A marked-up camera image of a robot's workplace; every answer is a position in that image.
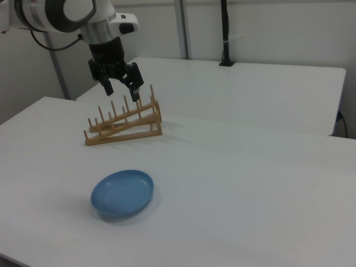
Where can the blue round plate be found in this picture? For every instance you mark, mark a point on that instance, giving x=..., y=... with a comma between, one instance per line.
x=122, y=192

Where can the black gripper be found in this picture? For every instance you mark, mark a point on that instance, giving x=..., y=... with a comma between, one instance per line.
x=107, y=57

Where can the grey partition post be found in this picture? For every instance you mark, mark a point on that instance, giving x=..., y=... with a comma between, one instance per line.
x=58, y=69
x=183, y=27

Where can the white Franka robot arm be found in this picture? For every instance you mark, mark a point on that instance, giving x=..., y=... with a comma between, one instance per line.
x=41, y=14

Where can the black pole with white band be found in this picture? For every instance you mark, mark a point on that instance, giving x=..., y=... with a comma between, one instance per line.
x=226, y=33

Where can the wooden plate rack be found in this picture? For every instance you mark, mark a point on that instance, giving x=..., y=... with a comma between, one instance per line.
x=130, y=122

